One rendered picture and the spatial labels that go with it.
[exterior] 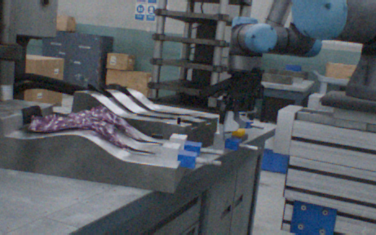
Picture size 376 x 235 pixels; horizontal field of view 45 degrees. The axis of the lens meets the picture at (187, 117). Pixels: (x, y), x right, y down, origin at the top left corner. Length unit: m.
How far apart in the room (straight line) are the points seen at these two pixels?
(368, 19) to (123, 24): 7.77
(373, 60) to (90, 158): 0.60
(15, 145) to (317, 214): 0.66
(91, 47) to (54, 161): 7.27
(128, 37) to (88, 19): 0.90
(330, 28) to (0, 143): 0.71
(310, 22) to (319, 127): 0.21
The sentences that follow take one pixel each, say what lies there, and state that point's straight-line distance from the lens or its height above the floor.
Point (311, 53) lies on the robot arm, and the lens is 1.30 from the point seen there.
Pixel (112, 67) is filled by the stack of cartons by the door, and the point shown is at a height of 0.59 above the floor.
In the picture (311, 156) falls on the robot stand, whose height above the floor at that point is 0.91.
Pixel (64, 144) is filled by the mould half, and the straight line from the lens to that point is 0.98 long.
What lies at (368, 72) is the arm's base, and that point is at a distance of 0.94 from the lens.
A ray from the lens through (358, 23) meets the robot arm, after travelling 0.88.
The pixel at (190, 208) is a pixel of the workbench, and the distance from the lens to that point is 1.36.
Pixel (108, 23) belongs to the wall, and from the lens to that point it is 8.68.
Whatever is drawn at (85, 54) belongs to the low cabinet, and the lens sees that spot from 8.30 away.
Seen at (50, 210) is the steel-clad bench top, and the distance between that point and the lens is 0.83.
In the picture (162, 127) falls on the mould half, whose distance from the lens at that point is 1.25.
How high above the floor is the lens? 1.10
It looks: 9 degrees down
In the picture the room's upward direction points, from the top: 6 degrees clockwise
